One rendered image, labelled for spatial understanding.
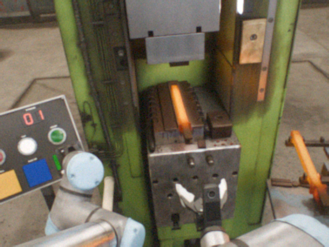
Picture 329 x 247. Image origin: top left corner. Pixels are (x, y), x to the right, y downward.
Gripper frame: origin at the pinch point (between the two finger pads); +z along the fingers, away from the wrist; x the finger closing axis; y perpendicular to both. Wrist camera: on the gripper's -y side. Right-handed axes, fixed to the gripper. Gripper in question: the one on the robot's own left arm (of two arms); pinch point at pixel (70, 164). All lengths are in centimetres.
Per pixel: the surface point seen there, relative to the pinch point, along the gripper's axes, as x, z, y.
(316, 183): -67, -30, -30
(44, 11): -105, 600, 253
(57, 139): 0.4, 10.0, 8.6
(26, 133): 8.9, 10.4, 13.8
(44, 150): 5.6, 10.4, 6.4
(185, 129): -44.1, 2.8, -3.6
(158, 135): -36.6, 12.6, -3.4
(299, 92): -269, 147, -37
